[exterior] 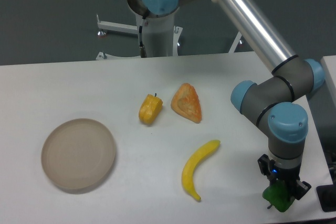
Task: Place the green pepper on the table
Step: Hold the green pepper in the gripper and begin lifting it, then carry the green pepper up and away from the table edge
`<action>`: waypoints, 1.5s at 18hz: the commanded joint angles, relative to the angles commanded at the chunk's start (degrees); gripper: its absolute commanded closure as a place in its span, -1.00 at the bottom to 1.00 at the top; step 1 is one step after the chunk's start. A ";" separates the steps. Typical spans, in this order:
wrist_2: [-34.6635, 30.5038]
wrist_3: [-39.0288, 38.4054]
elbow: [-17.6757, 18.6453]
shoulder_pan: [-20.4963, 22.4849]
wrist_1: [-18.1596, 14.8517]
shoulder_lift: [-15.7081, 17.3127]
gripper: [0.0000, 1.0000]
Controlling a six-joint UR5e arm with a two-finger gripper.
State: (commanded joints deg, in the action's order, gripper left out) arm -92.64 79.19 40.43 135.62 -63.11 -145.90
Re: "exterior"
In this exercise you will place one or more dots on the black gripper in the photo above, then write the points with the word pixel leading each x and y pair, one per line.
pixel 286 170

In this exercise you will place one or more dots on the green toy pepper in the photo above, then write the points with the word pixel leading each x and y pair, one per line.
pixel 278 196

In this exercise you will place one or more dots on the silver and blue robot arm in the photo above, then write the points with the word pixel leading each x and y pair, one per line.
pixel 270 106

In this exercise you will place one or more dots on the yellow toy pepper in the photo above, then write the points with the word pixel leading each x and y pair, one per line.
pixel 150 109

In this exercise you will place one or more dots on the black device at right edge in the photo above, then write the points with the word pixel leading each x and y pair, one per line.
pixel 326 196

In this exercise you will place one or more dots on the yellow toy banana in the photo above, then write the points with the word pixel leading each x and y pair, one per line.
pixel 194 161

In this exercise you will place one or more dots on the orange toy bread slice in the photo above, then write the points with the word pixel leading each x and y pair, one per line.
pixel 186 103

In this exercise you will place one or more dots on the beige round plate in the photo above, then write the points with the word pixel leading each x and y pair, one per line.
pixel 78 155

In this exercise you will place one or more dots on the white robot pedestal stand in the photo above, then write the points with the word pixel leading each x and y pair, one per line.
pixel 157 36

